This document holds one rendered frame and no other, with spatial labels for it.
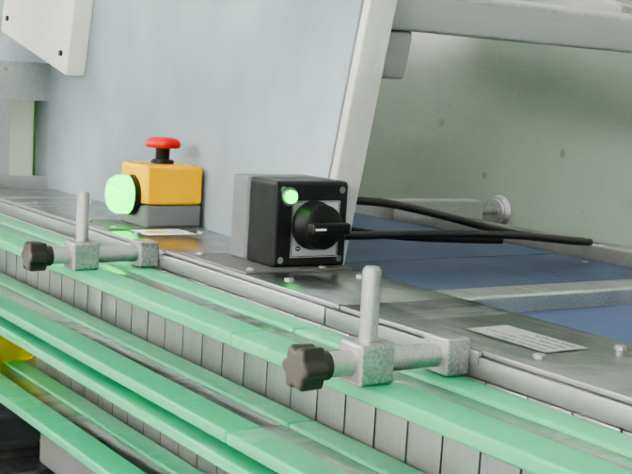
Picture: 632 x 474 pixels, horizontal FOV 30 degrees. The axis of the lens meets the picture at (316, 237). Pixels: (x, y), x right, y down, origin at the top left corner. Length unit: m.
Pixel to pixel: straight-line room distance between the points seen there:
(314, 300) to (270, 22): 0.40
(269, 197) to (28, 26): 0.81
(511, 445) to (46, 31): 1.22
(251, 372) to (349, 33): 0.33
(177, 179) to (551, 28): 0.44
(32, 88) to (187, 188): 0.50
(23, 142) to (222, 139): 0.53
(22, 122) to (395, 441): 1.05
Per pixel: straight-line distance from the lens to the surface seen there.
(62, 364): 1.17
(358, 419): 0.89
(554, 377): 0.73
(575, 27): 1.33
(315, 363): 0.71
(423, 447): 0.83
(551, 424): 0.69
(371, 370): 0.73
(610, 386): 0.72
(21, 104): 1.78
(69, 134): 1.72
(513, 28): 1.27
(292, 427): 0.91
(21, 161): 1.78
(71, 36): 1.65
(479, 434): 0.66
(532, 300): 1.06
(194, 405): 0.95
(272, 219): 1.06
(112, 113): 1.58
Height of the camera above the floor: 1.39
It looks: 34 degrees down
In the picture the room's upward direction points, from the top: 91 degrees counter-clockwise
